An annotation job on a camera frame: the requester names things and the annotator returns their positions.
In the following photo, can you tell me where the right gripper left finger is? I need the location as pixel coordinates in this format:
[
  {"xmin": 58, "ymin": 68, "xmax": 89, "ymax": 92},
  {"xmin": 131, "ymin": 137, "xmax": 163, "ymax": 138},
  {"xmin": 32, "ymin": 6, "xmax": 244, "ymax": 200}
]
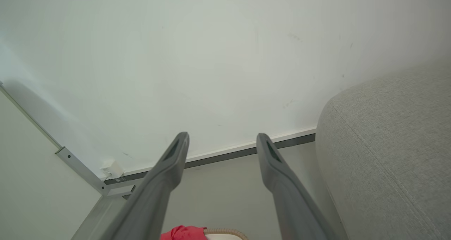
[{"xmin": 101, "ymin": 131, "xmax": 190, "ymax": 240}]

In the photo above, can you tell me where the silver metal frame rail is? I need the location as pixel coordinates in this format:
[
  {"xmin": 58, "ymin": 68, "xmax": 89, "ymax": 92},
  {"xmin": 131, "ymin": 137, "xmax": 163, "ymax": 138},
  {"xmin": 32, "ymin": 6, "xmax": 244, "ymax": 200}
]
[{"xmin": 0, "ymin": 81, "xmax": 136, "ymax": 240}]

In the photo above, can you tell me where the grey fabric sofa seat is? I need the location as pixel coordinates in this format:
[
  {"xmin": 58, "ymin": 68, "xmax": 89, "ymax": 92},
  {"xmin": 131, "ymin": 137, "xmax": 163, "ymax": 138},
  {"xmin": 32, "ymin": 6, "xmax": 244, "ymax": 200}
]
[{"xmin": 315, "ymin": 62, "xmax": 451, "ymax": 240}]

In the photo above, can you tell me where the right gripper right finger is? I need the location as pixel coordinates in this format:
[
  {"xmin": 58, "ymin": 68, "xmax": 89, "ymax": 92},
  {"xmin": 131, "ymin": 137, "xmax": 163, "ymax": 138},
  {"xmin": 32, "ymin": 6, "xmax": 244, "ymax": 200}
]
[{"xmin": 256, "ymin": 133, "xmax": 339, "ymax": 240}]

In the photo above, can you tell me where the white and grey baseboard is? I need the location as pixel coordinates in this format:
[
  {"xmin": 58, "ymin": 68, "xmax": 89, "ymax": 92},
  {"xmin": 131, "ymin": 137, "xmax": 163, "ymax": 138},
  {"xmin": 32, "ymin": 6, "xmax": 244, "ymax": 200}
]
[{"xmin": 104, "ymin": 127, "xmax": 316, "ymax": 186}]

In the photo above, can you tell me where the red and white jersey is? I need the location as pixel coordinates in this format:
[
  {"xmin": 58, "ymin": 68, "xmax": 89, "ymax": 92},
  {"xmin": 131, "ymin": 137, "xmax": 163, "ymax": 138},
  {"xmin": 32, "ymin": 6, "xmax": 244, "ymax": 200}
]
[{"xmin": 160, "ymin": 225, "xmax": 208, "ymax": 240}]

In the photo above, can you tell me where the white wall socket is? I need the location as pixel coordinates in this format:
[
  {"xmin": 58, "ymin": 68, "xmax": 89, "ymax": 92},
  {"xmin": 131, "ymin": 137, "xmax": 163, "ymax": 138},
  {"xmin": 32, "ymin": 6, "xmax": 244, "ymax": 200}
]
[{"xmin": 100, "ymin": 160, "xmax": 124, "ymax": 180}]

